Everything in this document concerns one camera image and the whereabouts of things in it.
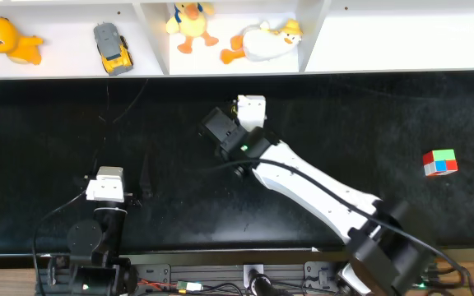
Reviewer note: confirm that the yellow rubber duck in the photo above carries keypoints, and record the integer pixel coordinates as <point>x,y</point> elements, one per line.
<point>4,39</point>

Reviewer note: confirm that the grey and yellow toy truck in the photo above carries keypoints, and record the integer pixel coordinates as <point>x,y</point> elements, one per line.
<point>113,49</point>

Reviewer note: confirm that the white shelf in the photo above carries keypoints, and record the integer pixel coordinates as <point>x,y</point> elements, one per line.
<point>385,45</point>

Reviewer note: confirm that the yellow plush duck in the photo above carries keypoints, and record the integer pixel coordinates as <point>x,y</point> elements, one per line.
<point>191,24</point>

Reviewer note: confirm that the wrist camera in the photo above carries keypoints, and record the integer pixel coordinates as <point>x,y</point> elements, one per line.
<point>106,185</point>
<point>252,111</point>

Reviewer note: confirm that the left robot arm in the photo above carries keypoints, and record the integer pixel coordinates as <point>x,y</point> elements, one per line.
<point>101,238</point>

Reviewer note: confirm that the mounting rail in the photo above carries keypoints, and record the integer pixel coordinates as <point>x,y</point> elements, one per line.
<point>204,279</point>

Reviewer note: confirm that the many-coloured puzzle cube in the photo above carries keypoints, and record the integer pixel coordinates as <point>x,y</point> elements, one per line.
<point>440,162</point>

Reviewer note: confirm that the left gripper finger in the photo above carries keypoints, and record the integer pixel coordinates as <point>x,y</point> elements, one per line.
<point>146,181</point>

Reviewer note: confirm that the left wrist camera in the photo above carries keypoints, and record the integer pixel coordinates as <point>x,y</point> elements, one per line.
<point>106,185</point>

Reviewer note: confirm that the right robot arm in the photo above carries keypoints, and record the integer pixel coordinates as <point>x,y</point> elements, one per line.
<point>315,193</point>

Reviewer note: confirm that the white plush goose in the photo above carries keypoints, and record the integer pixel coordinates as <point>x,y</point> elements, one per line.
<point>266,43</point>

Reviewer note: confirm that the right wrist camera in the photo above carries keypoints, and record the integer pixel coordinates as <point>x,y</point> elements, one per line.
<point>252,111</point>

